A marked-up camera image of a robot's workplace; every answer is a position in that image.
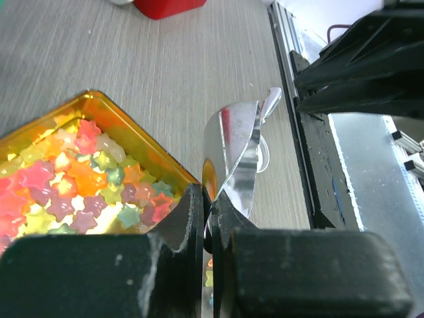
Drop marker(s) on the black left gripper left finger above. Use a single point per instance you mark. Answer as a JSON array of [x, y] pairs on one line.
[[157, 274]]

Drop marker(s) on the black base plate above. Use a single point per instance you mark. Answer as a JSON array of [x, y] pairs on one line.
[[327, 197]]

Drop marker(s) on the gold tin star candies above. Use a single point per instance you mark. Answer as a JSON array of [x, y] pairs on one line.
[[86, 168]]

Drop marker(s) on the silver metal scoop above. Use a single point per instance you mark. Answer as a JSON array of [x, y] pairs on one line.
[[234, 151]]

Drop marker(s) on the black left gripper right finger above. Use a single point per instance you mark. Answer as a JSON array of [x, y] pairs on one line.
[[301, 273]]

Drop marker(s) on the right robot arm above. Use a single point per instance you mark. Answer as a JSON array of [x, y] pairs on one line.
[[362, 177]]

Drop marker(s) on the red box swirl lollipops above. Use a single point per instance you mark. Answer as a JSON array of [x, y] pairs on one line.
[[161, 9]]

